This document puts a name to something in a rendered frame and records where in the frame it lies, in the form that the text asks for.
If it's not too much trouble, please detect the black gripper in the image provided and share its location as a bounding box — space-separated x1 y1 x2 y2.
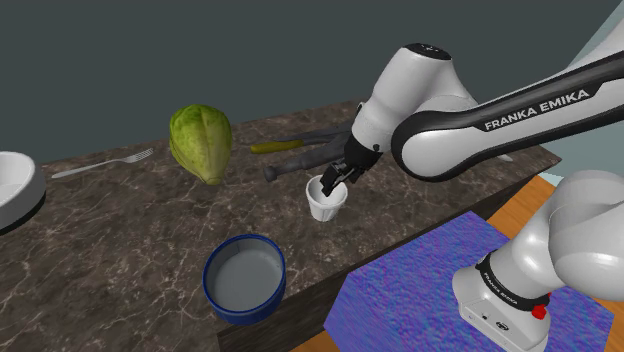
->
319 133 384 198

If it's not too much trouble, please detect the white bowl with black base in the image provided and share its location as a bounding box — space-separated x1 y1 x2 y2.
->
0 150 48 236

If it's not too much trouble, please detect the blue round tin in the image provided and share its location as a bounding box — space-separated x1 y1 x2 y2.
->
202 233 288 327

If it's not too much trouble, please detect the white paper cup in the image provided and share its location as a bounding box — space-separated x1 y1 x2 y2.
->
305 174 349 223

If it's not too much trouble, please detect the dark grey kitchen tool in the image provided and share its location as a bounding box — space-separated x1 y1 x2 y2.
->
263 145 351 184

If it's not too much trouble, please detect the purple patterned robot stand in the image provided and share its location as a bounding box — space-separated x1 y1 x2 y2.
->
323 210 615 352

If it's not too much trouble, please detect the green handled kitchen tool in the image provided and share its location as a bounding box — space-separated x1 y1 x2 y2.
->
250 122 356 155

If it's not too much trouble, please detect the green leafy cabbage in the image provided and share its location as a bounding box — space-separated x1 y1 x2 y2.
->
168 104 234 186

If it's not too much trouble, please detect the silver fork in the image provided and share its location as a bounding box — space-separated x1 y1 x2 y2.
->
50 147 155 180

